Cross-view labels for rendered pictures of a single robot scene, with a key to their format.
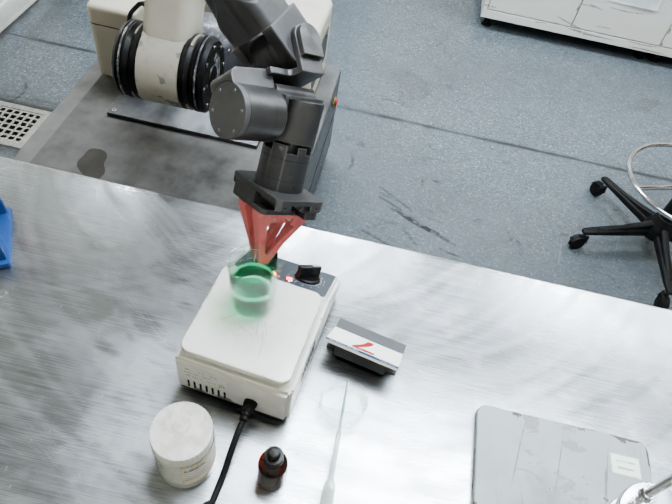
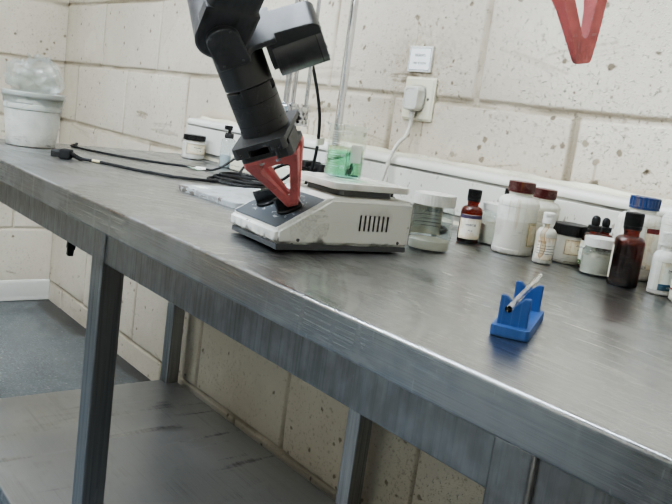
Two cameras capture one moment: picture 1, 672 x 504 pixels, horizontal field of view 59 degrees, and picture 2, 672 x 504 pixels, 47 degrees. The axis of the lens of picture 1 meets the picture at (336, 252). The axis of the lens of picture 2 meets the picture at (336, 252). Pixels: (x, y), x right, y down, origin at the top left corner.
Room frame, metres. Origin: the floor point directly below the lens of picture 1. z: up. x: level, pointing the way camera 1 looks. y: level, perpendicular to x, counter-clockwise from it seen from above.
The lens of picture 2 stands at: (1.04, 0.83, 0.92)
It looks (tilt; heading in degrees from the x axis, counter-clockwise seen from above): 10 degrees down; 228
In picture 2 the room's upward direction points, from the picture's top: 8 degrees clockwise
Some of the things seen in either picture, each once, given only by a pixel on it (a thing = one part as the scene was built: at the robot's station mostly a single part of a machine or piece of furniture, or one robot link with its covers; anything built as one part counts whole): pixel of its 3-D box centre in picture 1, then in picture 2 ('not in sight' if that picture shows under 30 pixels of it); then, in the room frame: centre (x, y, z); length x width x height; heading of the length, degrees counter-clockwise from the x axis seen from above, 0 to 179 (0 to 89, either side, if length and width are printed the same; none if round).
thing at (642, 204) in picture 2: not in sight; (638, 237); (-0.01, 0.30, 0.81); 0.06 x 0.06 x 0.11
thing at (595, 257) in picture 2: not in sight; (598, 256); (0.05, 0.28, 0.78); 0.05 x 0.05 x 0.05
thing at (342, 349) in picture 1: (366, 343); not in sight; (0.38, -0.06, 0.77); 0.09 x 0.06 x 0.04; 76
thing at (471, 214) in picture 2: not in sight; (471, 215); (0.07, 0.07, 0.79); 0.03 x 0.03 x 0.08
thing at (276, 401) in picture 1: (262, 324); (329, 213); (0.37, 0.07, 0.79); 0.22 x 0.13 x 0.08; 171
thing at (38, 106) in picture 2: not in sight; (33, 100); (0.36, -1.03, 0.86); 0.14 x 0.14 x 0.21
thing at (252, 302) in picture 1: (256, 282); (344, 150); (0.36, 0.08, 0.87); 0.06 x 0.05 x 0.08; 110
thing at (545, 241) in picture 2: not in sight; (545, 238); (0.08, 0.21, 0.79); 0.03 x 0.03 x 0.07
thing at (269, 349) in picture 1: (254, 321); (349, 182); (0.34, 0.07, 0.83); 0.12 x 0.12 x 0.01; 81
